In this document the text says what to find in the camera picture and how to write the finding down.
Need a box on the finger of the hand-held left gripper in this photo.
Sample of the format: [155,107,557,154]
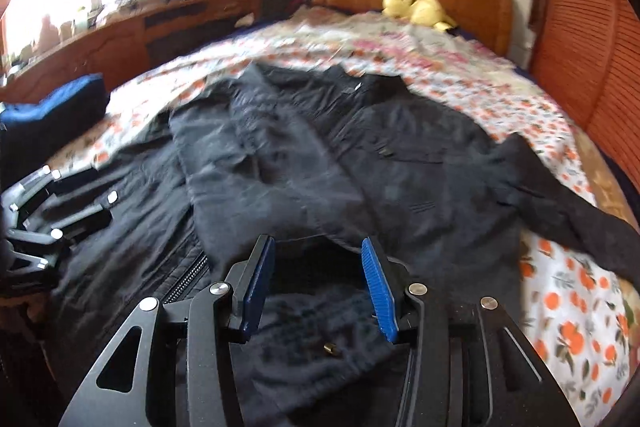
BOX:
[0,227,73,280]
[2,164,118,233]

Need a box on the black jacket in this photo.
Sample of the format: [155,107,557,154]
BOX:
[45,62,640,427]

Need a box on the blue folded cloth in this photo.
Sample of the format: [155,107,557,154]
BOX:
[0,74,111,188]

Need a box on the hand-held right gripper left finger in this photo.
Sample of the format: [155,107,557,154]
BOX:
[57,234,277,427]

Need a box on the long wooden desk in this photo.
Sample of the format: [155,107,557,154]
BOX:
[0,0,261,102]

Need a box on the yellow plush toy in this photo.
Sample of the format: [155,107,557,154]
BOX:
[382,0,458,32]

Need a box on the pink floral quilt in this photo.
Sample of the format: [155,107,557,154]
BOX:
[240,9,516,72]

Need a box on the wooden louvered wardrobe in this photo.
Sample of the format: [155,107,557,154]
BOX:
[530,0,640,192]

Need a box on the orange fruit print bedsheet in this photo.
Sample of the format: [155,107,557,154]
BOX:
[50,7,636,413]

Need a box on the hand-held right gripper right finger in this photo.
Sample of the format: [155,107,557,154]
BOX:
[361,237,583,427]

